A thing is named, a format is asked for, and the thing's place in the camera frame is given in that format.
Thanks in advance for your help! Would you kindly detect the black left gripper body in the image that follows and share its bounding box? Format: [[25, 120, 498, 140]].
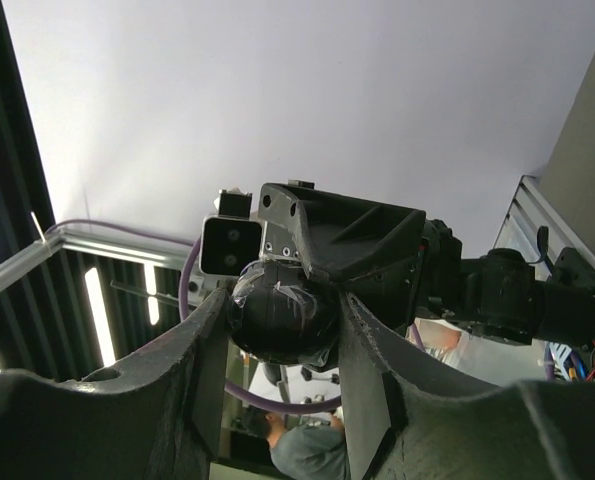
[[263, 219, 445, 328]]

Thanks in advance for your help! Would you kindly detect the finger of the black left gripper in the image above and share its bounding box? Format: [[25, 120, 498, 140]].
[[259, 183, 425, 284]]

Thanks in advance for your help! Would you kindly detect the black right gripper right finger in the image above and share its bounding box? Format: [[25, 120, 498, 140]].
[[339, 293, 595, 479]]

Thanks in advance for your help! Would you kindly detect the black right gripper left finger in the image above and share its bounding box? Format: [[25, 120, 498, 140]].
[[0, 289, 228, 479]]

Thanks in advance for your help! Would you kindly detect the black earbud charging case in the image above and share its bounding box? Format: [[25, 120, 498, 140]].
[[227, 259, 341, 372]]

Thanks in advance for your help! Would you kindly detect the person in grey shirt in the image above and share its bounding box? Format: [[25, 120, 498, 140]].
[[242, 406, 351, 480]]

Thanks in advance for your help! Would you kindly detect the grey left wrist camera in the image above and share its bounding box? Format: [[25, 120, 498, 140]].
[[199, 190, 263, 277]]

